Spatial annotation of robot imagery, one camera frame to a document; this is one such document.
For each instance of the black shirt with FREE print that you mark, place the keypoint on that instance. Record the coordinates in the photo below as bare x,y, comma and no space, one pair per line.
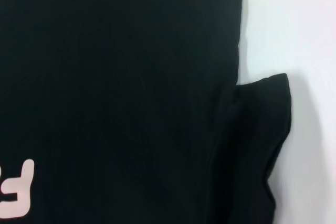
118,77

